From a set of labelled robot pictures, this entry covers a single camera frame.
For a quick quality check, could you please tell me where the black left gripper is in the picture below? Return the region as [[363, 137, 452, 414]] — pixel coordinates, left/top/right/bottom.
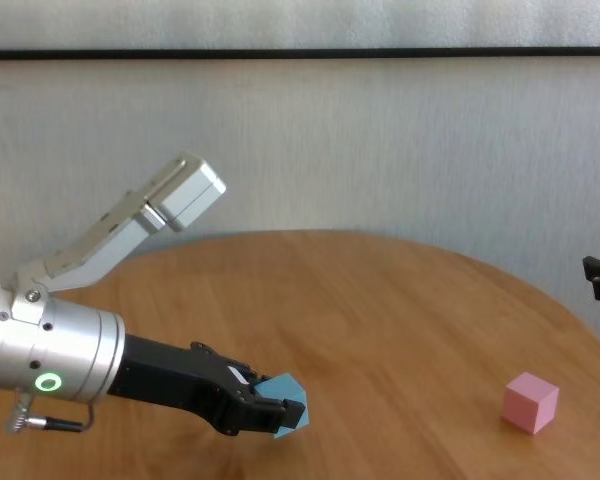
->
[[107, 333, 306, 439]]

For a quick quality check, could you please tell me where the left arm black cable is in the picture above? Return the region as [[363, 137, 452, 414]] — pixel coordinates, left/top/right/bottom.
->
[[7, 389, 95, 435]]

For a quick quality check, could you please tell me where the black wall rail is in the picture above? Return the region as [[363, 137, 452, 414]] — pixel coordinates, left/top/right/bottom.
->
[[0, 45, 600, 62]]

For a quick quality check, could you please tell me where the pink wooden cube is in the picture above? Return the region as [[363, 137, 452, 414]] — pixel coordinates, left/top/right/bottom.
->
[[501, 371, 560, 436]]

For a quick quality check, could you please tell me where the light blue wooden cube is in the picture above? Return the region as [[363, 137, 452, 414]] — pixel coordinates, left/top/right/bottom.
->
[[253, 372, 311, 440]]

